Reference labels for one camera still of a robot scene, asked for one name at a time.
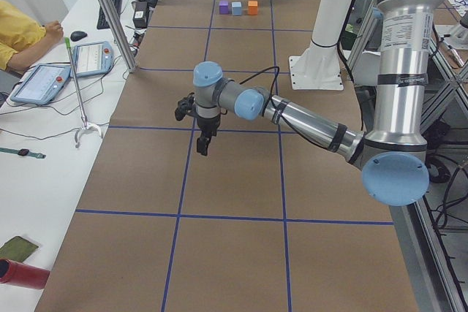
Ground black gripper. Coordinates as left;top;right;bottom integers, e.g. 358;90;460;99
197;115;221;156

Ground light blue block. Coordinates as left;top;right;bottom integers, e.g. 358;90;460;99
231;1;243;16

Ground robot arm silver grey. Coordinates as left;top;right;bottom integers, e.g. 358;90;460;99
190;0;444;206

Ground purple block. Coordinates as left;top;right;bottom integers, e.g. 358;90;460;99
219;0;230;15

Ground orange block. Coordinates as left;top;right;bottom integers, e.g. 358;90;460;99
247;0;259;15

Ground far teach pendant tablet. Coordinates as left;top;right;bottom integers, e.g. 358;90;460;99
72;41;114;78

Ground teach pendant tablet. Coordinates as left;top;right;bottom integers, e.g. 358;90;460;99
10;64;71;105
72;41;114;78

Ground black power adapter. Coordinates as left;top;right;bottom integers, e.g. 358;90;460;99
132;1;149;28

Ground black keyboard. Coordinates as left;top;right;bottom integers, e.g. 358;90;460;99
96;0;124;31

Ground black computer mouse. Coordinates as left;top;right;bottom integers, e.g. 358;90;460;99
69;31;88;42

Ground near teach pendant tablet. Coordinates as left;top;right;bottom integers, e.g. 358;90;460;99
10;64;71;105

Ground teal smart watch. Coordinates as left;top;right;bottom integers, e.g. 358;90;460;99
0;147;46;159

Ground person in yellow shirt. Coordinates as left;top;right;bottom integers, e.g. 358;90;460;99
1;0;64;72

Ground green bean bag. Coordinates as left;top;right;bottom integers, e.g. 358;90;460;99
0;236;39;262

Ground red bottle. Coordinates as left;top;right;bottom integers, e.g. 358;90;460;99
1;259;50;289

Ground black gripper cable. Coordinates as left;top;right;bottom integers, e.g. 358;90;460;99
238;66;281;101

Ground green handled grabber stick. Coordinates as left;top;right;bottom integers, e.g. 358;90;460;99
64;37;103;148

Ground white pedestal column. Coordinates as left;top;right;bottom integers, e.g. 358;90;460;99
289;0;352;91

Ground aluminium frame post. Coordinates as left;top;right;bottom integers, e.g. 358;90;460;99
98;0;136;72

